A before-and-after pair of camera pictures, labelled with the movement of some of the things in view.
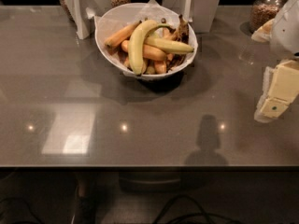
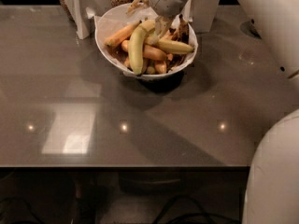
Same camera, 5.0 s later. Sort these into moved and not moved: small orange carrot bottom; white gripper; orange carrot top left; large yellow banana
Moved: white gripper
Not moved: large yellow banana; small orange carrot bottom; orange carrot top left
